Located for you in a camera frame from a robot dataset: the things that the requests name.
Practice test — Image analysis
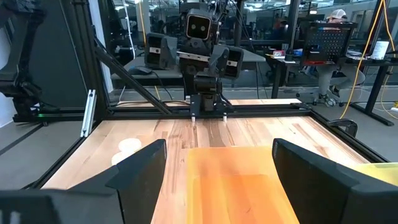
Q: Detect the orange translucent bin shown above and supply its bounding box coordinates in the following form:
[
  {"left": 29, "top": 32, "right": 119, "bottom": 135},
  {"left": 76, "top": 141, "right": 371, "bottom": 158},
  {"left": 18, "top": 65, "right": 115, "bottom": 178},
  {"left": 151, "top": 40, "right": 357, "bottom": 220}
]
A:
[{"left": 185, "top": 145, "right": 301, "bottom": 224}]

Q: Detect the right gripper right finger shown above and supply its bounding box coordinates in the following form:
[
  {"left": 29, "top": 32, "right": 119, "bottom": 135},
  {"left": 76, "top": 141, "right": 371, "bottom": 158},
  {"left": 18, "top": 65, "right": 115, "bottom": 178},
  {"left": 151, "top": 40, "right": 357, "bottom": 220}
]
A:
[{"left": 272, "top": 138, "right": 398, "bottom": 224}]

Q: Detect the yellow translucent bin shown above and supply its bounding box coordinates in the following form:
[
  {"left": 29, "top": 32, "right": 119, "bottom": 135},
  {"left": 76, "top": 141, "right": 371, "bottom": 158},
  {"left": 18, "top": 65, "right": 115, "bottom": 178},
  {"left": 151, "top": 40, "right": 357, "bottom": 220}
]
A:
[{"left": 350, "top": 161, "right": 398, "bottom": 187}]

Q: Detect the yellow hanging cable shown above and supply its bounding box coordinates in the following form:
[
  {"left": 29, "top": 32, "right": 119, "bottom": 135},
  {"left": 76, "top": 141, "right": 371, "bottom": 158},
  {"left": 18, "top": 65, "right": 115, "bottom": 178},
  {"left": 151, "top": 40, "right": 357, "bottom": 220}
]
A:
[
  {"left": 379, "top": 0, "right": 398, "bottom": 121},
  {"left": 340, "top": 0, "right": 386, "bottom": 120}
]

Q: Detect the black desk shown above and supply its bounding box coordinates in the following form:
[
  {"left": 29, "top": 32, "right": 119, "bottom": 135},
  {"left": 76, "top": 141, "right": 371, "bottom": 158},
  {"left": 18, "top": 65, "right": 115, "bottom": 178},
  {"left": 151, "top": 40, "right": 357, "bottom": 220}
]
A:
[{"left": 264, "top": 51, "right": 398, "bottom": 127}]

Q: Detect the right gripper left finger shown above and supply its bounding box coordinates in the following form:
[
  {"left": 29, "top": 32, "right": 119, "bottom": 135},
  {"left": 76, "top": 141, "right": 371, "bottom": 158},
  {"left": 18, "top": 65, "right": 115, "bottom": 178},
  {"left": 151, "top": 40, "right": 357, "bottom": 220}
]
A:
[{"left": 0, "top": 138, "right": 168, "bottom": 224}]

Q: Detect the black perforated panel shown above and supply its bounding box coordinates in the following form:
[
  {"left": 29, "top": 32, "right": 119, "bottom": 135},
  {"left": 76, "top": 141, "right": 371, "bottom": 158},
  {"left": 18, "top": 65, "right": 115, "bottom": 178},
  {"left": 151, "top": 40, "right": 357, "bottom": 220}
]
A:
[{"left": 302, "top": 21, "right": 359, "bottom": 67}]

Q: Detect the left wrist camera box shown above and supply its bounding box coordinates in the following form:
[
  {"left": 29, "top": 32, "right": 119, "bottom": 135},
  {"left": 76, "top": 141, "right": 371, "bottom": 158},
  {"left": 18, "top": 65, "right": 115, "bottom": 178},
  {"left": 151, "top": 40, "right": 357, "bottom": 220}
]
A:
[{"left": 185, "top": 7, "right": 213, "bottom": 42}]

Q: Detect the silver aluminium extrusion bar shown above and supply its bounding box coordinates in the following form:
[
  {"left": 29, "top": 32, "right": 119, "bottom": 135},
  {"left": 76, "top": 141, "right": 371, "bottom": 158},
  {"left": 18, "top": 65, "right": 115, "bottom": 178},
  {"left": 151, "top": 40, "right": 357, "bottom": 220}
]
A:
[{"left": 80, "top": 89, "right": 98, "bottom": 138}]

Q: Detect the black aluminium table frame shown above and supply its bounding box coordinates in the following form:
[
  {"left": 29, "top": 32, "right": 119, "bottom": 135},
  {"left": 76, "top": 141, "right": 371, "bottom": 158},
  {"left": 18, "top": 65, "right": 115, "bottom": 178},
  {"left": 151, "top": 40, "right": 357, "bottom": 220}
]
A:
[{"left": 12, "top": 0, "right": 391, "bottom": 191}]

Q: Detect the grey desk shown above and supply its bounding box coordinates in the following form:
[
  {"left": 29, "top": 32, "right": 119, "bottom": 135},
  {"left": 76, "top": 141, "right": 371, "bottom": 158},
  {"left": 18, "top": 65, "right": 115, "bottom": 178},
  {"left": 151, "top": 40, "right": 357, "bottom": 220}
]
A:
[{"left": 111, "top": 48, "right": 267, "bottom": 90}]

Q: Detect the person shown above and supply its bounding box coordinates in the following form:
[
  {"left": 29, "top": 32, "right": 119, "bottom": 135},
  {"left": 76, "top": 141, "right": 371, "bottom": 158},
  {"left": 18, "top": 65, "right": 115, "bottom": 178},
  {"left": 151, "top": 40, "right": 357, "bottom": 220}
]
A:
[{"left": 316, "top": 8, "right": 367, "bottom": 108}]

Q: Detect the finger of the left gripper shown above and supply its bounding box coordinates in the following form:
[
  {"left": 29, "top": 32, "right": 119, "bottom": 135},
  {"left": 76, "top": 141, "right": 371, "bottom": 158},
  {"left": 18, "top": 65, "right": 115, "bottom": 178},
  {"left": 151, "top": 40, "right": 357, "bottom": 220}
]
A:
[
  {"left": 144, "top": 32, "right": 178, "bottom": 71},
  {"left": 208, "top": 45, "right": 245, "bottom": 80}
]

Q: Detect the white card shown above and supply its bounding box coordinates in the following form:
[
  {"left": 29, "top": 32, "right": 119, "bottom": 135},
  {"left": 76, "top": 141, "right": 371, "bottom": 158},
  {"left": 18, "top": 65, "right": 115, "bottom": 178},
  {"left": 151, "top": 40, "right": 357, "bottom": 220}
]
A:
[{"left": 371, "top": 40, "right": 390, "bottom": 60}]

